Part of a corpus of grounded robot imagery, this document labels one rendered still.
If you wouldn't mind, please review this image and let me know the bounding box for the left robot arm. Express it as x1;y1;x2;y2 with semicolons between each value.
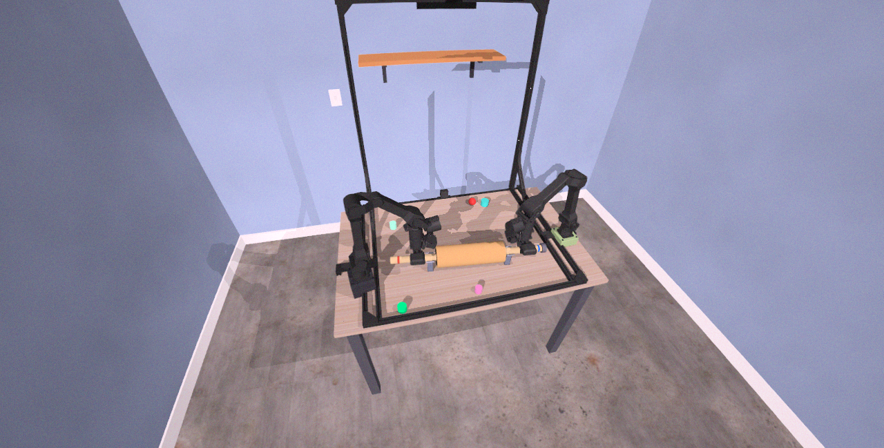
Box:
505;169;587;244

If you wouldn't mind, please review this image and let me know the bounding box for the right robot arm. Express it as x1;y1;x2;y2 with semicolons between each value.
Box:
343;191;441;282

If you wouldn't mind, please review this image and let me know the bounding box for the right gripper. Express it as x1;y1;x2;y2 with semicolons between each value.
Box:
410;236;425;265

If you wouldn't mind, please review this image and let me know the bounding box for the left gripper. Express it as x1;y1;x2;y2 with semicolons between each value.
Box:
517;229;537;255

